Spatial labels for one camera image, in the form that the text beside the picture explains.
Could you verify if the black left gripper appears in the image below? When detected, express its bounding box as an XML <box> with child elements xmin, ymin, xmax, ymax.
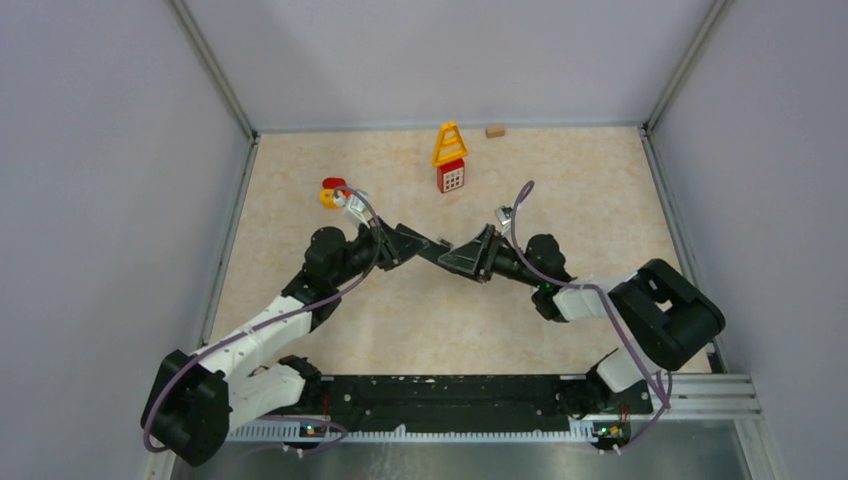
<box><xmin>331</xmin><ymin>215</ymin><xmax>430</xmax><ymax>288</ymax></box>

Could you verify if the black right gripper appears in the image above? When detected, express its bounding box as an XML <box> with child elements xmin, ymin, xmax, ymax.
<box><xmin>439</xmin><ymin>223</ymin><xmax>544</xmax><ymax>288</ymax></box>

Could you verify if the black TV remote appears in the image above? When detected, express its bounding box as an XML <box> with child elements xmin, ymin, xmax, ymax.
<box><xmin>395</xmin><ymin>223</ymin><xmax>458</xmax><ymax>273</ymax></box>

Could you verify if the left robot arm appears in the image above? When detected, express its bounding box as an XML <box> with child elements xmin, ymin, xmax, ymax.
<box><xmin>140</xmin><ymin>222</ymin><xmax>430</xmax><ymax>466</ymax></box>

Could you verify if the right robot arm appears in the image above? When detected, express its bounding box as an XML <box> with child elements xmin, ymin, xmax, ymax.
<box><xmin>429</xmin><ymin>225</ymin><xmax>726</xmax><ymax>412</ymax></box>

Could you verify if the red window toy block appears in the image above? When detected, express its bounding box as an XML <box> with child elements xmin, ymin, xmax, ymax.
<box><xmin>436</xmin><ymin>158</ymin><xmax>466</xmax><ymax>193</ymax></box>

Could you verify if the yellow traffic light block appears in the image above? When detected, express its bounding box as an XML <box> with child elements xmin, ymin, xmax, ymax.
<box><xmin>319</xmin><ymin>189</ymin><xmax>344</xmax><ymax>209</ymax></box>

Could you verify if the red rounded toy block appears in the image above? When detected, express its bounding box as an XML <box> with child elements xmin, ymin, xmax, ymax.
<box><xmin>322</xmin><ymin>177</ymin><xmax>347</xmax><ymax>190</ymax></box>

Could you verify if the small wooden cube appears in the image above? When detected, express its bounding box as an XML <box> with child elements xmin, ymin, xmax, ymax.
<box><xmin>485</xmin><ymin>125</ymin><xmax>506</xmax><ymax>139</ymax></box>

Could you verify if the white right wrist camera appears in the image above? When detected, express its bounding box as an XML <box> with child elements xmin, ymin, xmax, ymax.
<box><xmin>495</xmin><ymin>205</ymin><xmax>514</xmax><ymax>237</ymax></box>

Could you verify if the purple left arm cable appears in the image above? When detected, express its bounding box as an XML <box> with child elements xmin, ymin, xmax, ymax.
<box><xmin>142</xmin><ymin>186</ymin><xmax>384</xmax><ymax>458</ymax></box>

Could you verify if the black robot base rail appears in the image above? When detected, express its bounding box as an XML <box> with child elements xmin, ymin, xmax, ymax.
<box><xmin>258</xmin><ymin>357</ymin><xmax>654</xmax><ymax>452</ymax></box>

